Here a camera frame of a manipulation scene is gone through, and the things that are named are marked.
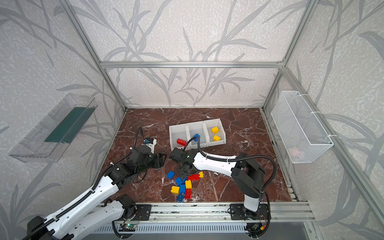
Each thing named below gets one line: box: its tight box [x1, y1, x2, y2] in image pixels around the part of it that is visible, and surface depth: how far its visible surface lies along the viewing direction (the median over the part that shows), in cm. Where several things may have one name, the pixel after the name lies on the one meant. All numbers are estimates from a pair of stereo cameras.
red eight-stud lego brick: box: [187, 174, 200, 181], surface depth 84 cm
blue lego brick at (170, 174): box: [166, 170, 176, 180], surface depth 87 cm
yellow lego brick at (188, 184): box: [185, 179, 192, 189], surface depth 82 cm
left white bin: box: [168, 123, 189, 143], surface depth 103 cm
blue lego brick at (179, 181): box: [175, 177, 184, 186], surface depth 86 cm
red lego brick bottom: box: [185, 188, 192, 199], surface depth 80 cm
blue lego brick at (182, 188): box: [179, 184, 186, 194], surface depth 81 cm
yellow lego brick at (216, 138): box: [212, 134, 221, 142], surface depth 101 cm
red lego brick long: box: [176, 138, 187, 146], surface depth 101 cm
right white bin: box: [203, 118, 227, 147], surface depth 104 cm
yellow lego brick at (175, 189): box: [170, 185, 180, 194], surface depth 81 cm
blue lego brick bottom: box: [176, 194, 185, 202], surface depth 79 cm
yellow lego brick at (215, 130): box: [211, 126, 220, 134], surface depth 106 cm
